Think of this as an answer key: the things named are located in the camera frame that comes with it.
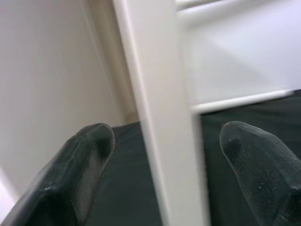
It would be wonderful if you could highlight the black table cloth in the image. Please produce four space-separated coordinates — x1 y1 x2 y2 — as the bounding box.
82 89 301 226

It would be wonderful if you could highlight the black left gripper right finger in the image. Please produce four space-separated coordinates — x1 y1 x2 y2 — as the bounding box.
218 121 301 226

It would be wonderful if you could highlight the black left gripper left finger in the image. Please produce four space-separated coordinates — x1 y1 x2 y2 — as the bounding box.
0 122 116 226

